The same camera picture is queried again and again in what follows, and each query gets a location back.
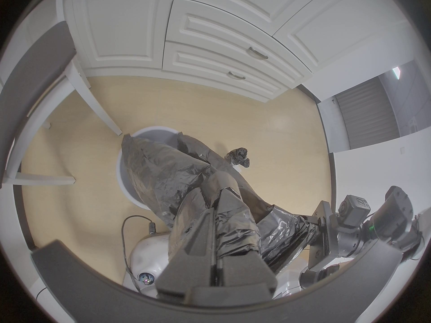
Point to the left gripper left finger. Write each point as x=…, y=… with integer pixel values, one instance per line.
x=195, y=264

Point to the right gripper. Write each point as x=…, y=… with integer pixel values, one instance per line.
x=321, y=247

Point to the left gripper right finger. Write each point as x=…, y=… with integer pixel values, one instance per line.
x=242, y=271

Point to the black plastic bag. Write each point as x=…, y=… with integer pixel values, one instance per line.
x=161, y=173

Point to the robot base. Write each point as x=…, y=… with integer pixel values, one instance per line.
x=148, y=254

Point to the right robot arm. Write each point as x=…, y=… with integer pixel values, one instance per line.
x=394, y=210

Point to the white trash bin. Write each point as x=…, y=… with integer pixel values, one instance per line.
x=123, y=177

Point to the crumpled black plastic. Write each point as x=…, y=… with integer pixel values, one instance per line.
x=239, y=156

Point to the grey curtain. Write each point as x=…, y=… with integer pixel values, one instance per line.
x=367, y=116

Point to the white wardrobe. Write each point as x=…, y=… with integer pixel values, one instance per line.
x=202, y=29

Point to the white chair grey seat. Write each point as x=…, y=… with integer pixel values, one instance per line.
x=33, y=72

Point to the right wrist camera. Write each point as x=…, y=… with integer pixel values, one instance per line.
x=353, y=210

